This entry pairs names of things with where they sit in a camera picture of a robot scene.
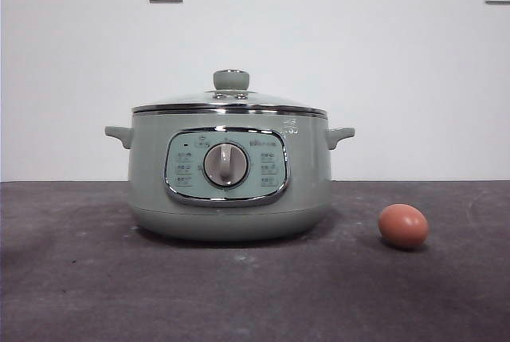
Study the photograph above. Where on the pale green electric pot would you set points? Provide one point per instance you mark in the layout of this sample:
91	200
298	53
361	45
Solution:
151	198

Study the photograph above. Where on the glass lid with green knob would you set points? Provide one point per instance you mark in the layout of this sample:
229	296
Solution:
230	79

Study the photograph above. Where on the brown egg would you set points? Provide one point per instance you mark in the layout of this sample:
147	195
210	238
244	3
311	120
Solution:
403	225

